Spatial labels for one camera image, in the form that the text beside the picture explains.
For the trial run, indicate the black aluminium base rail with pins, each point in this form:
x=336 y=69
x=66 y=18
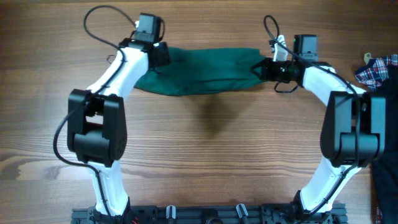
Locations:
x=265 y=213

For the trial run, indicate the plaid shirt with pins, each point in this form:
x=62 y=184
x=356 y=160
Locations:
x=376 y=70

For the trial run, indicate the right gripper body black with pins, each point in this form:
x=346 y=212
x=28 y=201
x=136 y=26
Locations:
x=279 y=70

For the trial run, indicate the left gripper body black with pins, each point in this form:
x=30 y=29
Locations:
x=162 y=56

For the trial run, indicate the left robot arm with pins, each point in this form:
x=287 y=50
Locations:
x=96 y=124

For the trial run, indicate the green t-shirt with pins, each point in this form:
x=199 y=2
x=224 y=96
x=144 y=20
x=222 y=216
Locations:
x=202 y=72

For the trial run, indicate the dark navy garment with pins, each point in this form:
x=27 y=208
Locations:
x=384 y=170

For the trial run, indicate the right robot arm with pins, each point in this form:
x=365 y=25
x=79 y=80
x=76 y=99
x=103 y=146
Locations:
x=354 y=127

